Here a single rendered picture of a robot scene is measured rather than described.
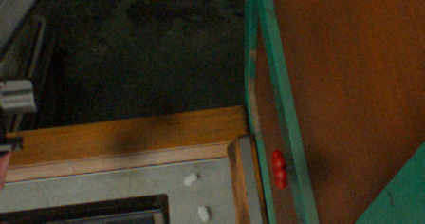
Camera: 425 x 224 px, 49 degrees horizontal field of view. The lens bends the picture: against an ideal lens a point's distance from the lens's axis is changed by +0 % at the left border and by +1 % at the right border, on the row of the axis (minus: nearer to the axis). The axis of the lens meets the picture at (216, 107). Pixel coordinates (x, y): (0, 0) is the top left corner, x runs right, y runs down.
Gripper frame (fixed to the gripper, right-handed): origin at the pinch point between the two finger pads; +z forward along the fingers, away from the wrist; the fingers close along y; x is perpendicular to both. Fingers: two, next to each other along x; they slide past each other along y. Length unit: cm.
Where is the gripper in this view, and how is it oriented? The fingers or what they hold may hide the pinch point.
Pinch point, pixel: (0, 185)
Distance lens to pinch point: 106.7
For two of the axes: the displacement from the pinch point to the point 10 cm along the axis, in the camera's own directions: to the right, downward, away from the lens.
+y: 10.0, -0.9, 0.1
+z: 0.9, 9.8, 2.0
